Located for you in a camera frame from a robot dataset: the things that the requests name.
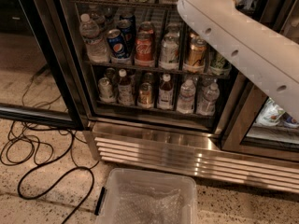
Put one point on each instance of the clear bottle right compartment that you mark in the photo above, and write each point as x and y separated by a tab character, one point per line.
270	114

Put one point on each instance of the open glass fridge door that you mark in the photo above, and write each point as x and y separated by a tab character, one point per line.
38	80

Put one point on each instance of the bubble wrap sheet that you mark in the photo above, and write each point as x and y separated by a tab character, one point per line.
148	205

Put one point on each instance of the rear water bottle middle shelf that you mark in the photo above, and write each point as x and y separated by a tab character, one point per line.
96	14

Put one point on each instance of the brown juice bottle right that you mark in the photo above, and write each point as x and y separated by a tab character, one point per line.
166	90

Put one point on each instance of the front water bottle middle shelf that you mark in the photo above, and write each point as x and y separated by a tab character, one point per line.
93	39

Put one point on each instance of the front red Coca-Cola can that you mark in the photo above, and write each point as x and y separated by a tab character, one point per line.
144	50

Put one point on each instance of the rear gold can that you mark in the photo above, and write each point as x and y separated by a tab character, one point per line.
192	34

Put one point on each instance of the brown juice bottle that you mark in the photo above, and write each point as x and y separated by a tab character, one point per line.
125	89
166	90

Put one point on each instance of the front green can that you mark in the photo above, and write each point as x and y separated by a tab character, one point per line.
219	66

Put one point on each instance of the rear red cola can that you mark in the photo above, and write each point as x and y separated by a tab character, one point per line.
147	26

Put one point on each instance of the closed right fridge door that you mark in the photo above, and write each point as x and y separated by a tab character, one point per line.
243	134

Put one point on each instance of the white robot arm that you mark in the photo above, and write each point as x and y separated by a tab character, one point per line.
266	58

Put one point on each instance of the blue pepsi can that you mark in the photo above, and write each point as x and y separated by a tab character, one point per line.
117	44
127	30

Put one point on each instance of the water bottle shelf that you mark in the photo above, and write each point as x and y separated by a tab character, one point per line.
185	103
93	39
206	105
96	14

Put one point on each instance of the blue Pepsi can right compartment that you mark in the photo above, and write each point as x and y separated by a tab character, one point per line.
289	121

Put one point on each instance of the clear plastic storage bin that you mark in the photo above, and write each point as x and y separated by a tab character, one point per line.
109	200

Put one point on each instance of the rear blue Pepsi can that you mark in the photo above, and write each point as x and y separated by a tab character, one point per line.
127	30

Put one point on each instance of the front gold can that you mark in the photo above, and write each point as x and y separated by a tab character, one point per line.
194	61

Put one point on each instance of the gold can bottom shelf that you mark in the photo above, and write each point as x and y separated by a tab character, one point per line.
145	95

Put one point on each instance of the silver can bottom shelf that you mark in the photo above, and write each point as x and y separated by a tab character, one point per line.
106	90

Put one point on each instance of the brown juice bottle left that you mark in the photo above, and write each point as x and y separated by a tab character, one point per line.
125	89

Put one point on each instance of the rightmost water bottle bottom shelf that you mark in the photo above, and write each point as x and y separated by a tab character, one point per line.
206	105

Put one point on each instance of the stainless steel display fridge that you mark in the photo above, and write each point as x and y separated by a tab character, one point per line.
166	140

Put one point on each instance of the front blue Pepsi can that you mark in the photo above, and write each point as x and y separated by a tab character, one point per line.
117	44

